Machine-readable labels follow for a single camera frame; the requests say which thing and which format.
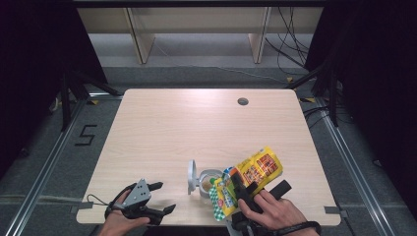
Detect metal floor rail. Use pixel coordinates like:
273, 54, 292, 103
315, 97, 402, 236
3, 97, 89, 236

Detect yellow seasoning bag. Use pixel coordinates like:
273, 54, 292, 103
208, 146, 284, 222

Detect thin dark cable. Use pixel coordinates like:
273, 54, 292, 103
86, 193, 111, 207

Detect black wrist strap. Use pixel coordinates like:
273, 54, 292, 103
262, 220, 323, 236

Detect black hanging cables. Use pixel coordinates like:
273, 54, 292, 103
265, 7, 311, 77

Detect person's left hand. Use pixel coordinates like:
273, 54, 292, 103
97, 190, 151, 236

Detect black curtain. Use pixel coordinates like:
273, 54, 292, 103
0, 0, 110, 173
304, 0, 417, 210

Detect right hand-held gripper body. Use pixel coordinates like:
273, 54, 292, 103
225, 179, 293, 236

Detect person's right hand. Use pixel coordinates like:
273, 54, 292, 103
237, 189, 309, 231

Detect black metal stand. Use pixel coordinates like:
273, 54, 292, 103
59, 69, 123, 133
284, 58, 342, 128

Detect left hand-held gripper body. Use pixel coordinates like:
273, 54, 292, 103
103, 178, 165, 227

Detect clear jar with hinged lid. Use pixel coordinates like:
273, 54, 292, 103
187, 158, 226, 200

